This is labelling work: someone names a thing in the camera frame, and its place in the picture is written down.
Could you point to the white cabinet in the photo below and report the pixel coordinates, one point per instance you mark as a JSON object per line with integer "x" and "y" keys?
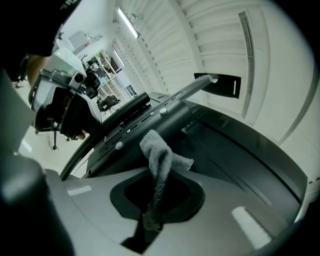
{"x": 78, "y": 40}

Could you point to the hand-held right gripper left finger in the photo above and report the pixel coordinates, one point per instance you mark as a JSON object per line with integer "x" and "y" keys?
{"x": 95, "y": 220}

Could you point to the grey cloth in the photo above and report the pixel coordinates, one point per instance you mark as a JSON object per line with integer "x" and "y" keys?
{"x": 160, "y": 155}

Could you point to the long ceiling light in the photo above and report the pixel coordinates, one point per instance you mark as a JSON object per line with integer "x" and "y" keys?
{"x": 128, "y": 22}
{"x": 118, "y": 58}

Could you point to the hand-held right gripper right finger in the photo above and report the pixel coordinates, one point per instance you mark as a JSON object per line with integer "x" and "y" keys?
{"x": 220, "y": 225}

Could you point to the grey tape strip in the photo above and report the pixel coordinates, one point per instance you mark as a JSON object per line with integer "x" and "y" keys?
{"x": 214, "y": 79}

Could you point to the person's left hand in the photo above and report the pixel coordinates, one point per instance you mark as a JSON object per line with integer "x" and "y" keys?
{"x": 83, "y": 135}

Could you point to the person's dark clothing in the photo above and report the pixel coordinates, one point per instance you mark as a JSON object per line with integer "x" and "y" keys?
{"x": 25, "y": 25}

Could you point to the white shelving unit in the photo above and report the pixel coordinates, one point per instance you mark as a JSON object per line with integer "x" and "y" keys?
{"x": 110, "y": 72}

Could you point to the person's left forearm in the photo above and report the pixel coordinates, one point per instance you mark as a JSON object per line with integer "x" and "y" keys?
{"x": 36, "y": 67}

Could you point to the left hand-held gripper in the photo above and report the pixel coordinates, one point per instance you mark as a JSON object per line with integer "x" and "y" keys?
{"x": 65, "y": 65}

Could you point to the large black TV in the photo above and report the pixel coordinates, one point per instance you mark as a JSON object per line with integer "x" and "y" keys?
{"x": 237, "y": 160}

